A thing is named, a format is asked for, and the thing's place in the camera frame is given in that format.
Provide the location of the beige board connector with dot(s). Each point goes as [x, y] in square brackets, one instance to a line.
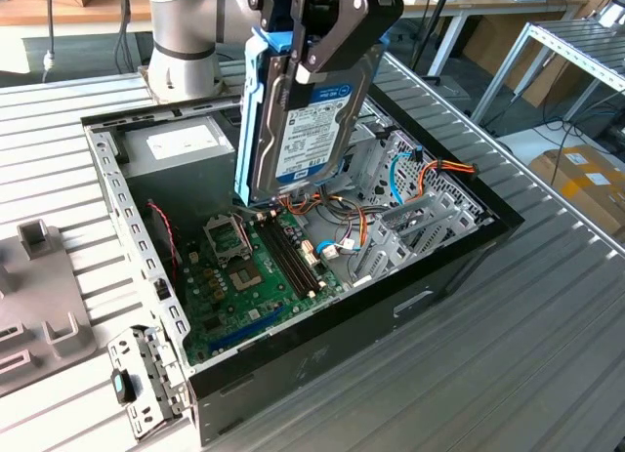
[309, 254]

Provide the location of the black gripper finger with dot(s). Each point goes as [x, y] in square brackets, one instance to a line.
[263, 8]
[371, 17]

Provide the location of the black RAM slot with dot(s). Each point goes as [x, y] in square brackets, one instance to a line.
[283, 261]
[295, 254]

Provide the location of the grey metal disk bay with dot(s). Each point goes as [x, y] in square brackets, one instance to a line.
[381, 237]

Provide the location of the hard disk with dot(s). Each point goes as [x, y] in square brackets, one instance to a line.
[312, 130]

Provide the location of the black latch teal face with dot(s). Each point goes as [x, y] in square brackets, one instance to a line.
[128, 386]

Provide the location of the blue expansion slot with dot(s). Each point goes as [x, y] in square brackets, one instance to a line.
[246, 328]

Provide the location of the green motherboard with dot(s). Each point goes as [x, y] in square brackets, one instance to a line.
[229, 310]

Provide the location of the CPU socket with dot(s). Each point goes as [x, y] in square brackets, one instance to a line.
[246, 278]

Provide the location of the grey parts rack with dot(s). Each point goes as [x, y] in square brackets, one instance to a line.
[44, 296]

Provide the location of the silver slot bracket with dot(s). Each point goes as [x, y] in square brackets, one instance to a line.
[124, 349]

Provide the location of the metal slat shelf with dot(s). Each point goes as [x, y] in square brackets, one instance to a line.
[576, 42]

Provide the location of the black tripod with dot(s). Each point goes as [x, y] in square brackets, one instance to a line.
[429, 32]

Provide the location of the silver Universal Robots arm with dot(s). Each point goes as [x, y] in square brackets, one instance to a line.
[180, 32]

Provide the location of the grey metal drive cage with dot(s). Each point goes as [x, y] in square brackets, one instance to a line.
[366, 149]

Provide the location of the grey power supply unit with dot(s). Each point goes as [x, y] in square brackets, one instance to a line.
[180, 188]

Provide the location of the black open PC case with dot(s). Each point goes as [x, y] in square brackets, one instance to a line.
[342, 354]

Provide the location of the wooden desk white frame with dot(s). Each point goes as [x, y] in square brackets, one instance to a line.
[469, 5]

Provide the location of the labelled cardboard box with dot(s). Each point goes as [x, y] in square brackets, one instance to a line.
[576, 178]

